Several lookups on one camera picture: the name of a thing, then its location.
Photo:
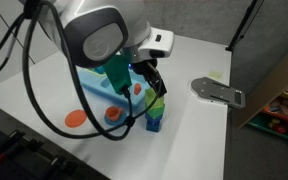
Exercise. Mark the orange toy plate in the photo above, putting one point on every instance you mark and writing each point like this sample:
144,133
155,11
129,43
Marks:
75,118

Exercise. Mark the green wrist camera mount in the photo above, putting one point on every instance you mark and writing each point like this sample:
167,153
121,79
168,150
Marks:
117,75

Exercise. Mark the yellow sticky note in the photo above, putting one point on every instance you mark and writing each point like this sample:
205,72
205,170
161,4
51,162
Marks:
215,75

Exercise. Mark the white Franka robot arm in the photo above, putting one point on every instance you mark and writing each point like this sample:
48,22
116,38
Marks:
97,33

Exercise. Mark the dark green cube block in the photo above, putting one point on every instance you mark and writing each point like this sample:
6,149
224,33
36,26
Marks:
155,114

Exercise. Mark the small orange-red toy cup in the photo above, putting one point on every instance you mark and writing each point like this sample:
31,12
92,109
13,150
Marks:
137,89

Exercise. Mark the grey metal mounting plate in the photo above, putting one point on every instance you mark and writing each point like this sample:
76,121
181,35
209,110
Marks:
214,90

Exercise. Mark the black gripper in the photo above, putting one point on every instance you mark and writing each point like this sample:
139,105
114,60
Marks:
144,67

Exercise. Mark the blue toy item in rack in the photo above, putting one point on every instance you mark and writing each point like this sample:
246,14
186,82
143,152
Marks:
100,70

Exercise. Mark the black perforated bench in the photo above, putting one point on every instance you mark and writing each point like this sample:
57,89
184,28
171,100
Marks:
20,166

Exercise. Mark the yellow-green dish rack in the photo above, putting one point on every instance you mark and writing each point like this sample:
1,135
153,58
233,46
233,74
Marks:
90,71

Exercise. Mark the blue toy sink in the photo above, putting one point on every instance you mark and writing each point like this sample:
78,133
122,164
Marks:
97,85

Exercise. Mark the bright blue block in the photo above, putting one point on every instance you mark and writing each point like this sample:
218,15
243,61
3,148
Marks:
153,128

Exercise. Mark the black tripod pole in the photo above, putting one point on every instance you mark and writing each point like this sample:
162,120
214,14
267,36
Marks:
242,25

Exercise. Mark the toy shelf with bins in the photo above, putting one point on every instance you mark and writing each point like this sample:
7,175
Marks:
284,116

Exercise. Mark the dark blue block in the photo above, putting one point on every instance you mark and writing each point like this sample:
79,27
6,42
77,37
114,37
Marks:
151,121

